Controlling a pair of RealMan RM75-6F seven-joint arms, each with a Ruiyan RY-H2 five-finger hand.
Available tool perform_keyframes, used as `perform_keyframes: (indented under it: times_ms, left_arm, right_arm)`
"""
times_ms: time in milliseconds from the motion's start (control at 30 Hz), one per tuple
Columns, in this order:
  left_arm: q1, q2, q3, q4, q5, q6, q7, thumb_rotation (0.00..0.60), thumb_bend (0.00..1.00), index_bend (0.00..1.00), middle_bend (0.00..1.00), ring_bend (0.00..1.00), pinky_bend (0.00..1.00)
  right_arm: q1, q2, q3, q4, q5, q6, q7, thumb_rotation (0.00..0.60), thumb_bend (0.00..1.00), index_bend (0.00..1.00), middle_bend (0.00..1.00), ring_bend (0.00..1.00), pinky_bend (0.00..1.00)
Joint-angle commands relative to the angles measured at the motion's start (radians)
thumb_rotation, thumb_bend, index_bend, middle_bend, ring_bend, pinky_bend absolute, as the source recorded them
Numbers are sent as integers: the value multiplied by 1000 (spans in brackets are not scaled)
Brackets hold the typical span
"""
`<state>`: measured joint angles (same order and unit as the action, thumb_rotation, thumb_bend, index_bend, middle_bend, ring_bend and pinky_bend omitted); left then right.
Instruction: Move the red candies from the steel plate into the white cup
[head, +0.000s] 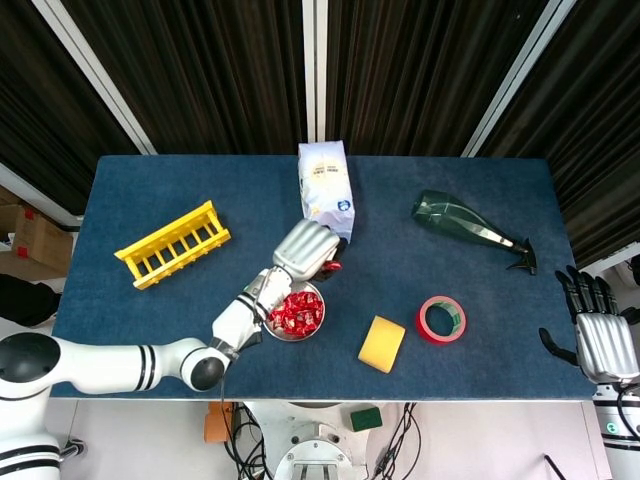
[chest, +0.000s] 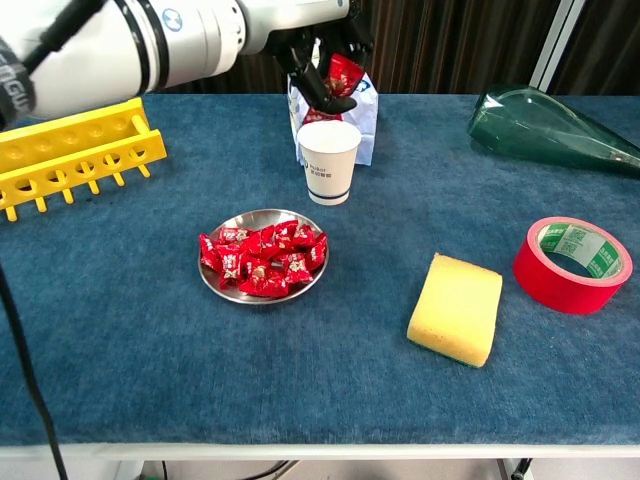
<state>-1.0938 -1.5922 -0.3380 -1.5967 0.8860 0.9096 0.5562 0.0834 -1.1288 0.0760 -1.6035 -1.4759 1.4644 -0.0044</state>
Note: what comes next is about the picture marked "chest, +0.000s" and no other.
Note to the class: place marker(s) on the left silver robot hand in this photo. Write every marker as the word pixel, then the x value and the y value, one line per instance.
pixel 312 80

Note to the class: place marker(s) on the white paper cup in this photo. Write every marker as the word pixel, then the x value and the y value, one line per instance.
pixel 327 170

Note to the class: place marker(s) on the round steel plate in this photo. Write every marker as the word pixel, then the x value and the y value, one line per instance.
pixel 272 216

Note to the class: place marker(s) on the white blue paper bag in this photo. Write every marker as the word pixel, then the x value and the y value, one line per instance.
pixel 365 120

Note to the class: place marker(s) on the yellow plastic tube rack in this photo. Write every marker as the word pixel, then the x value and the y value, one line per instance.
pixel 152 145

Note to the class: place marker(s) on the green spray bottle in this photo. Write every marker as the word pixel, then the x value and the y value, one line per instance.
pixel 525 125

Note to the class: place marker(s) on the yellow sponge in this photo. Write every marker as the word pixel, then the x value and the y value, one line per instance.
pixel 455 310

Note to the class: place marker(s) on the blue table cloth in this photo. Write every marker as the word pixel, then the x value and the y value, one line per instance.
pixel 200 360

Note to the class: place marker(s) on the red tape roll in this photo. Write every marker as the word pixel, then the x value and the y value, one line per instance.
pixel 550 290

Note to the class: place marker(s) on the white aluminium post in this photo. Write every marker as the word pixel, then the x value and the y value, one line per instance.
pixel 560 45

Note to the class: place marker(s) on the white table frame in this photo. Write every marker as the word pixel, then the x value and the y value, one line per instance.
pixel 320 451

